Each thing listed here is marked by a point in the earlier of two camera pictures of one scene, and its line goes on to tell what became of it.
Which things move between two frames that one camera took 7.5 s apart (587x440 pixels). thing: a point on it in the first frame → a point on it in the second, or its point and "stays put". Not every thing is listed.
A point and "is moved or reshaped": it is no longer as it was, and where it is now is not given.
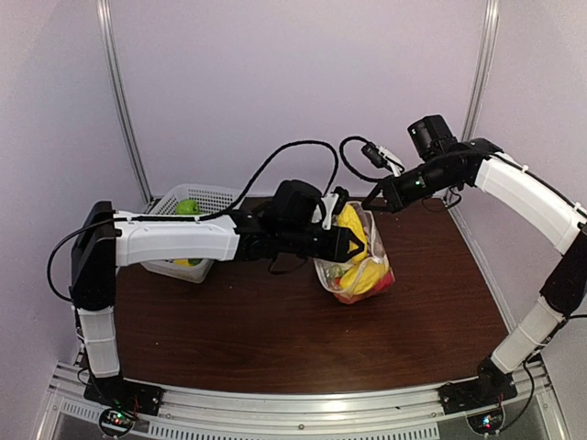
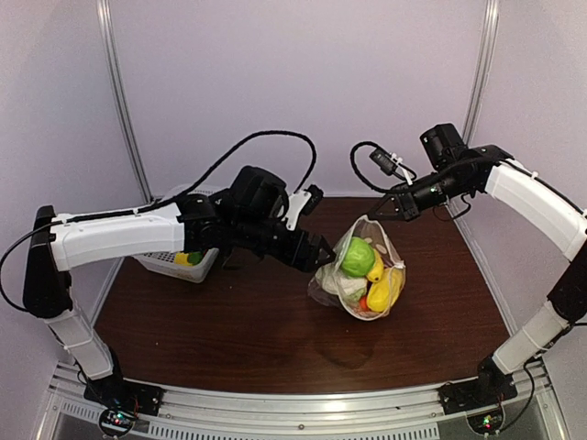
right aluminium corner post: x=481 y=81 stays put
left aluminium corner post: x=103 y=11 stays put
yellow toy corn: x=348 y=217 → x=377 y=271
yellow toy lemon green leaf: x=188 y=262 stays put
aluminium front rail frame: x=407 y=414 stays put
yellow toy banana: x=362 y=277 → x=383 y=293
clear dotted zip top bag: x=367 y=274 is moved or reshaped
